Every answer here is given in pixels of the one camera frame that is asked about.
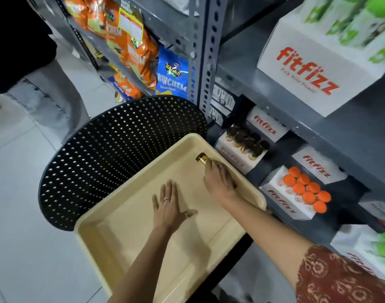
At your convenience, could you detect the cluster of orange-capped bottles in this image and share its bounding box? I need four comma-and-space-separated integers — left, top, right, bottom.
283, 166, 332, 214

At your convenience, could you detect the white plastic packet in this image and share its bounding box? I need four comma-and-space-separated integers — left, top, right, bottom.
158, 0, 200, 17

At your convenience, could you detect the gold-capped small bottle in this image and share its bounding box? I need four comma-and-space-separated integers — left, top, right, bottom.
196, 152, 212, 167

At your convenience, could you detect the person's right hand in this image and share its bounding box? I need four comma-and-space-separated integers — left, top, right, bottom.
203, 159, 240, 209

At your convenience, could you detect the person's left hand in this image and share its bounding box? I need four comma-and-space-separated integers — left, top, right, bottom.
152, 180, 198, 234

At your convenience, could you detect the red patterned sleeve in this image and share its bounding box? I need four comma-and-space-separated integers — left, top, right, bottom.
295, 245, 385, 303

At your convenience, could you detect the beige plastic tray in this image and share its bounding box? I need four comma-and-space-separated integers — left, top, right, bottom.
74, 133, 267, 303

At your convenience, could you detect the person's left forearm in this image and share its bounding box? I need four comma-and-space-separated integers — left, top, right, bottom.
107, 226, 176, 303

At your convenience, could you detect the orange and blue snack packet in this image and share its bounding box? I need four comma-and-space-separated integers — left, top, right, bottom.
107, 72, 145, 103

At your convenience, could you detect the black and white carton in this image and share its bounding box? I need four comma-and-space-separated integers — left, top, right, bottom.
208, 104, 235, 128
211, 83, 241, 113

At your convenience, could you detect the large orange snack packet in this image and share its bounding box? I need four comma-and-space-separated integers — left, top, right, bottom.
104, 0, 159, 89

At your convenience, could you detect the large white box red print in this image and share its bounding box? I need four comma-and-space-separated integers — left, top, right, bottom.
257, 0, 385, 118

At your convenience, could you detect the cluster of dark-capped bottles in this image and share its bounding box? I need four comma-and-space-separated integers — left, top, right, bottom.
225, 125, 270, 161

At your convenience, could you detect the person's right forearm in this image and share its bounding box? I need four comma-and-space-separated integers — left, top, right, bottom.
224, 195, 314, 289

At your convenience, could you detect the grey metal shelf rack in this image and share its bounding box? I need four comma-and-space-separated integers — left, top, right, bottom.
197, 0, 385, 250
25, 0, 209, 106

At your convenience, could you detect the small white box red print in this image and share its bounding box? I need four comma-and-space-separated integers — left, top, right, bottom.
247, 106, 289, 143
292, 145, 348, 185
358, 194, 385, 232

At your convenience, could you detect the black perforated round table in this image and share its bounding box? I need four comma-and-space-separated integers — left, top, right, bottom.
38, 95, 208, 232

